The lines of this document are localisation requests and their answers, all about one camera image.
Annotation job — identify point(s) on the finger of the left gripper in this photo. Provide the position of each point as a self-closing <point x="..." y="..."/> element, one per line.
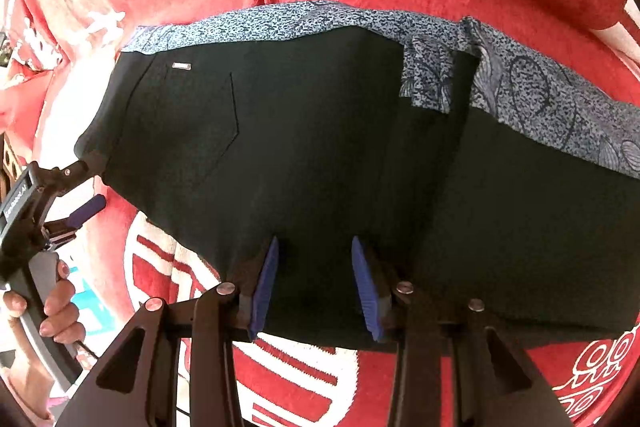
<point x="60" y="181"/>
<point x="61" y="232"/>

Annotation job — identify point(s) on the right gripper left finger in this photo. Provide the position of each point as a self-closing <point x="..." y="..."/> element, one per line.
<point x="135" y="382"/>

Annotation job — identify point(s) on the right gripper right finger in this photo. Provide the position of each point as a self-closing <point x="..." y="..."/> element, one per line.
<point x="455" y="361"/>

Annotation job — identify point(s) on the black pants with blue trim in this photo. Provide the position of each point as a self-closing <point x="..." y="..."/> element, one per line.
<point x="455" y="157"/>

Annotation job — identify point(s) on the person's left hand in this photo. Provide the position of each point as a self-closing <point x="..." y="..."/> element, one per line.
<point x="62" y="316"/>

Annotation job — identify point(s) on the red blanket with white characters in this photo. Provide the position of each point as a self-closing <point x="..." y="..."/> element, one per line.
<point x="65" y="49"/>

